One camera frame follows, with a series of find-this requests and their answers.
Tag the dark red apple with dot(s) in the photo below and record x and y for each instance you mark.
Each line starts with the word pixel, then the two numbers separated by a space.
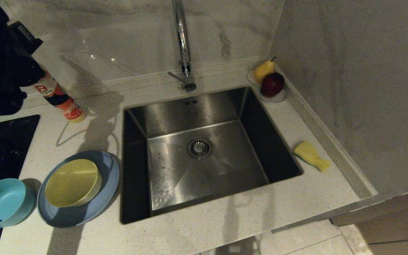
pixel 272 85

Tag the round metal drain strainer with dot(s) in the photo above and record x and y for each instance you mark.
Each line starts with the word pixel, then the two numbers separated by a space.
pixel 199 148

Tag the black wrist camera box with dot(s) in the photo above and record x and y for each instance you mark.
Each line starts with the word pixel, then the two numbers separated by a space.
pixel 25 37

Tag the yellow green sponge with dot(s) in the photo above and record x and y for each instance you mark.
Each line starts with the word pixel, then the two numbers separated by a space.
pixel 308 154

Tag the yellow pear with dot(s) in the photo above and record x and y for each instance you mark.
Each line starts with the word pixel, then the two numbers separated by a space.
pixel 263 71

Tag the yellow bowl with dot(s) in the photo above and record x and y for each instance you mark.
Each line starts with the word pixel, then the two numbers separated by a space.
pixel 71 182

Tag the orange label dish soap bottle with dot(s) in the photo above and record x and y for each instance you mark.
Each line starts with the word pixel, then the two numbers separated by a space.
pixel 62 101

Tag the teal bowl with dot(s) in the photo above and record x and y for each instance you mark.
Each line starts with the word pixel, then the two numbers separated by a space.
pixel 2 202

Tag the stainless steel sink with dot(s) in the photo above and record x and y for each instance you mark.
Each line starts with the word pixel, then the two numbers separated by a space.
pixel 207 177

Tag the chrome faucet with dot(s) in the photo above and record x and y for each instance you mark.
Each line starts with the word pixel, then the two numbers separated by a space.
pixel 184 46

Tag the small white dish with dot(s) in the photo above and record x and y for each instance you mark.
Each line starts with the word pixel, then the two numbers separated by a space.
pixel 278 99

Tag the grey blue plate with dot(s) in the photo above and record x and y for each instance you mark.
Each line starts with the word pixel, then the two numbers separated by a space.
pixel 83 212

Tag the black glass cooktop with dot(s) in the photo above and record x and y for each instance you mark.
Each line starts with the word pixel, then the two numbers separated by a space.
pixel 2 148

